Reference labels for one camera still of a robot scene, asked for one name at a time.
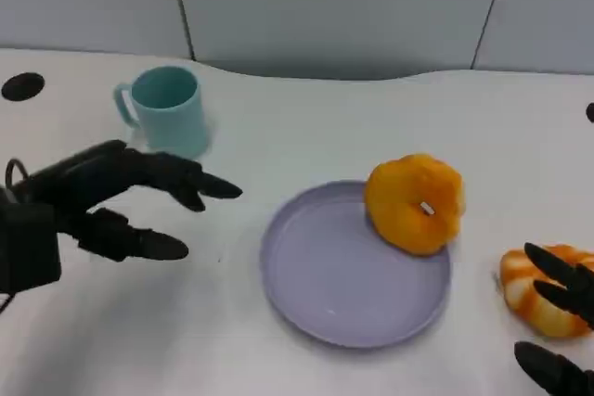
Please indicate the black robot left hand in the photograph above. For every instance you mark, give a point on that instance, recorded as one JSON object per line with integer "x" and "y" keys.
{"x": 107, "y": 169}

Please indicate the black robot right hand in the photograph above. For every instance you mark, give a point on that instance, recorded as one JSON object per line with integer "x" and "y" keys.
{"x": 577, "y": 294}

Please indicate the orange and white bread roll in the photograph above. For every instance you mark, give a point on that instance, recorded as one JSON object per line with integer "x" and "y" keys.
{"x": 522, "y": 284}
{"x": 404, "y": 192}

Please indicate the pale green mug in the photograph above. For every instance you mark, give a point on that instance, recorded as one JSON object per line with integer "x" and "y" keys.
{"x": 176, "y": 127}

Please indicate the black table grommet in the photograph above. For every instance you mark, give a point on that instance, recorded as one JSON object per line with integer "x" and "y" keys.
{"x": 23, "y": 86}
{"x": 590, "y": 112}

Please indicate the lilac plate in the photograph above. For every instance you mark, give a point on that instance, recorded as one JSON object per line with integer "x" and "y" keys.
{"x": 334, "y": 275}

